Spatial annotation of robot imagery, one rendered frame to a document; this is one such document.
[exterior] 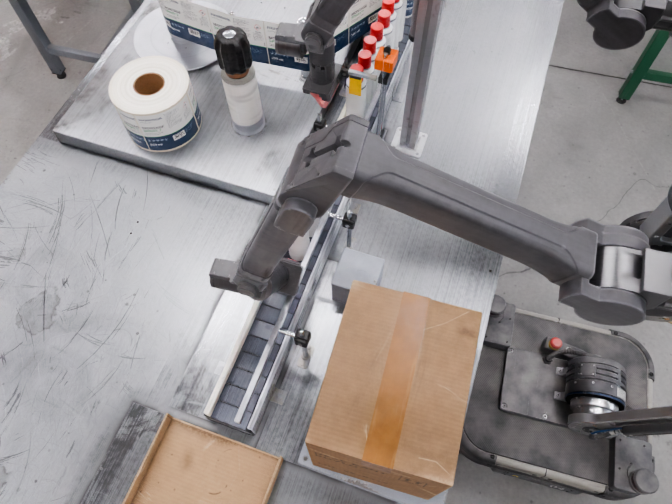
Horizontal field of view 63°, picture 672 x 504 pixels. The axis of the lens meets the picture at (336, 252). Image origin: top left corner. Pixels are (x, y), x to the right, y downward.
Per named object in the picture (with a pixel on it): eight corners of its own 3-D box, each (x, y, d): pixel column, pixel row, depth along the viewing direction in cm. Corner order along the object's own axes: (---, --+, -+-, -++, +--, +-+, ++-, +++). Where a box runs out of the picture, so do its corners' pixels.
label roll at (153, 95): (146, 90, 157) (129, 49, 144) (212, 103, 154) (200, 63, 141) (115, 143, 148) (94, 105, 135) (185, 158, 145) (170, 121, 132)
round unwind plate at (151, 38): (164, -6, 176) (163, -9, 175) (252, 15, 171) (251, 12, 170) (115, 59, 163) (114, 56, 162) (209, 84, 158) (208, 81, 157)
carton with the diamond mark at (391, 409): (351, 329, 125) (353, 278, 101) (455, 357, 122) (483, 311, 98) (312, 465, 111) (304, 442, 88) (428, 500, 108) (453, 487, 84)
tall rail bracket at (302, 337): (284, 342, 126) (277, 315, 111) (314, 352, 125) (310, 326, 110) (279, 355, 124) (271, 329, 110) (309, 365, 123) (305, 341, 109)
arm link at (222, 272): (252, 290, 96) (267, 247, 100) (192, 276, 98) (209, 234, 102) (266, 312, 107) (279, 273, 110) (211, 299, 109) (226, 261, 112)
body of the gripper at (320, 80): (301, 94, 127) (299, 69, 120) (317, 64, 132) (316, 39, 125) (328, 100, 126) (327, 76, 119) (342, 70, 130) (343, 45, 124)
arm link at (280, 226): (325, 220, 62) (349, 144, 66) (278, 202, 61) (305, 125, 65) (256, 304, 101) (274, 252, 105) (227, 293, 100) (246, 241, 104)
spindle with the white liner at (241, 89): (240, 107, 153) (219, 16, 127) (270, 115, 152) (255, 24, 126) (227, 131, 149) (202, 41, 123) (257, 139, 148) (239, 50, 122)
